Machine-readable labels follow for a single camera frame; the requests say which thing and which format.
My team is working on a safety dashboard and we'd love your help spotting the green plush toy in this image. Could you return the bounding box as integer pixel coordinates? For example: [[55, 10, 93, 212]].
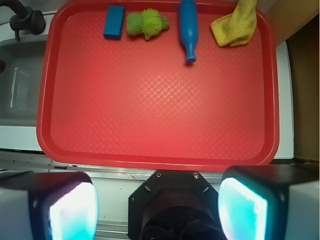
[[126, 8, 170, 41]]

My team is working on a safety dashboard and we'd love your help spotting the grey sink basin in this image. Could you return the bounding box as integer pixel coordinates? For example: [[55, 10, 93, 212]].
[[0, 35, 48, 127]]

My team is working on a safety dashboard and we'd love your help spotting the black faucet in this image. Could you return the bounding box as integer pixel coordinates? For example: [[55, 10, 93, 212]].
[[0, 0, 46, 42]]

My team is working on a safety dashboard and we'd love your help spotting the red plastic tray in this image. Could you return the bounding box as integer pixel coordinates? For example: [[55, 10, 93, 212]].
[[36, 0, 279, 172]]

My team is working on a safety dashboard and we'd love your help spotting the yellow cloth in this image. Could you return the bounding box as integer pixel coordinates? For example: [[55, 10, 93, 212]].
[[210, 0, 257, 47]]

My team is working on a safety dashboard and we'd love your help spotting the blue plastic bottle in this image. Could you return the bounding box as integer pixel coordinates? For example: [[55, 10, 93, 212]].
[[178, 0, 199, 64]]

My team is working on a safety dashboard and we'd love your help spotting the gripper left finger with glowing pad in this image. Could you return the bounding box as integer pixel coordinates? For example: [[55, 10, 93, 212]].
[[0, 170, 99, 240]]

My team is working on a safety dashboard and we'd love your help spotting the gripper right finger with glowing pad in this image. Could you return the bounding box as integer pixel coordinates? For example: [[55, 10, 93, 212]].
[[218, 164, 320, 240]]

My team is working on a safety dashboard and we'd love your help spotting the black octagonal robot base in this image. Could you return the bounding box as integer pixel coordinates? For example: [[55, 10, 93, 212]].
[[127, 170, 226, 240]]

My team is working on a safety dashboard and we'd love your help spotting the blue rectangular block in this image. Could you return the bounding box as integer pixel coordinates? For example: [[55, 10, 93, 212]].
[[103, 5, 125, 40]]

